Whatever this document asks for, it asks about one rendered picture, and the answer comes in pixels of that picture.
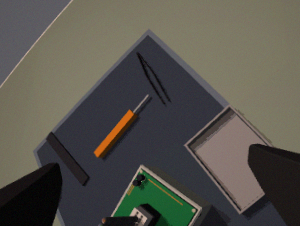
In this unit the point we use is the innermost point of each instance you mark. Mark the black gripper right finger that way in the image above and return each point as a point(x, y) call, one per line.
point(278, 173)

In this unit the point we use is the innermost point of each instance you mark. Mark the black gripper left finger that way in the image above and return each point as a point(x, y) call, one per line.
point(33, 199)

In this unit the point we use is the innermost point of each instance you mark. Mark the green circuit board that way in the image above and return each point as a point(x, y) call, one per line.
point(175, 210)

